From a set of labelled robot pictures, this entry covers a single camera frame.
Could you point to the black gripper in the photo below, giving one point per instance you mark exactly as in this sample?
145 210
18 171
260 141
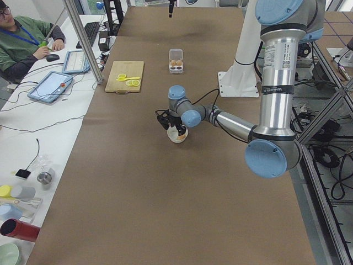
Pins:
175 120
171 8

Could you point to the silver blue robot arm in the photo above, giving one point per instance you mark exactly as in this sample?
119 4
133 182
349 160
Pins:
271 145

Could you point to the clear plastic egg box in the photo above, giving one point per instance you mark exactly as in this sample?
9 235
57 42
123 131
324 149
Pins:
175 54

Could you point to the person's hand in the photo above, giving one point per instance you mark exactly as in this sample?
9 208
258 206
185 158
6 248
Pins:
58 45

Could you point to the white bowl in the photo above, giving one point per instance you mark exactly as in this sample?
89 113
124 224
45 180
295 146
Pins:
173 134

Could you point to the lemon slice toy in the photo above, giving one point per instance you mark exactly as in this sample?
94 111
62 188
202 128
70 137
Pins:
122 76
133 83

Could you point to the bamboo cutting board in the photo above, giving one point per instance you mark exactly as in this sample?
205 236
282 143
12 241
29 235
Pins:
131 69

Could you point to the black power adapter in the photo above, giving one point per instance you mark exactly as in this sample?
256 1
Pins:
104 41

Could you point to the black keyboard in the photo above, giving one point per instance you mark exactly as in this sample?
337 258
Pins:
91 30

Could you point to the blue teach pendant tablet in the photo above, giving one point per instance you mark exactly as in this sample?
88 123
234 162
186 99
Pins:
50 87

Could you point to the black computer mouse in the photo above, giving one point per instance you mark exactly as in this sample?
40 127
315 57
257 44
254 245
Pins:
52 57

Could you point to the person in green shirt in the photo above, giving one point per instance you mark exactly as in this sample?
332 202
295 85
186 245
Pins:
24 41

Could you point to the small black square device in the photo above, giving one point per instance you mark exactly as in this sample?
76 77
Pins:
23 173

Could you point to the grey cup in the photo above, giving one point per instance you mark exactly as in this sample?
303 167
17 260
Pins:
23 193

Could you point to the yellow cup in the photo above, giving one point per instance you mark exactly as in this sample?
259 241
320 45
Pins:
5 191

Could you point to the light blue cup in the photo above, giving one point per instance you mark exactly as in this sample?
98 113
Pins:
9 211

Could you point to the red cylinder cup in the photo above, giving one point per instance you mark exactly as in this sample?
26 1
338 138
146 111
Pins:
20 230

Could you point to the light green bowl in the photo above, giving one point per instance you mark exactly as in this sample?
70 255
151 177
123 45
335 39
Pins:
10 254

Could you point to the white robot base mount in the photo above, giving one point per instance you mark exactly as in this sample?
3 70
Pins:
240 79

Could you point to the aluminium frame post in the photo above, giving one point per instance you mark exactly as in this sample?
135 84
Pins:
83 39

